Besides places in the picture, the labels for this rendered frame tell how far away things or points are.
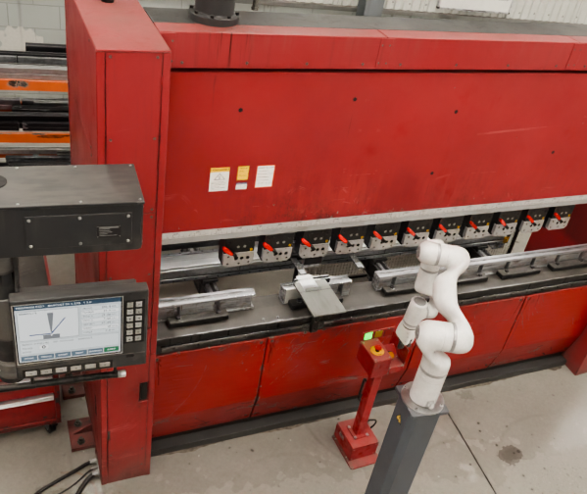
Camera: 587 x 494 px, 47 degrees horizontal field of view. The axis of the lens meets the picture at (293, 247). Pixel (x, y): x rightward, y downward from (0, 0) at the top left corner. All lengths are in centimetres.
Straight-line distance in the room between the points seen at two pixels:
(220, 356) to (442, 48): 180
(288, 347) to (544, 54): 191
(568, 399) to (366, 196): 234
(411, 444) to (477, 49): 178
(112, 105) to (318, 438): 241
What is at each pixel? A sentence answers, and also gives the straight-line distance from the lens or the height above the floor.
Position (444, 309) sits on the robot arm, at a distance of 284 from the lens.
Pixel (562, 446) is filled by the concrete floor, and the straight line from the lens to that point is 465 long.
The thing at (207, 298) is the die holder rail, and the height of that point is 97.
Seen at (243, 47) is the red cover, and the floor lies 225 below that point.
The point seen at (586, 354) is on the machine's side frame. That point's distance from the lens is 508.
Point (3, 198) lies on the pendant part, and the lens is 219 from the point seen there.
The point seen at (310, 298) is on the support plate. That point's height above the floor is 100.
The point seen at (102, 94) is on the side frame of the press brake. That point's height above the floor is 214.
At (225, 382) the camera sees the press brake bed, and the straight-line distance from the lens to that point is 359.
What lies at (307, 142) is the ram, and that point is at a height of 182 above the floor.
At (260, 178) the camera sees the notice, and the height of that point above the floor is 165.
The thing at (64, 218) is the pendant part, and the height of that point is 190.
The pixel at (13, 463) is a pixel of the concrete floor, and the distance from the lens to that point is 393.
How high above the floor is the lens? 309
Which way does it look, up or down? 34 degrees down
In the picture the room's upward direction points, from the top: 11 degrees clockwise
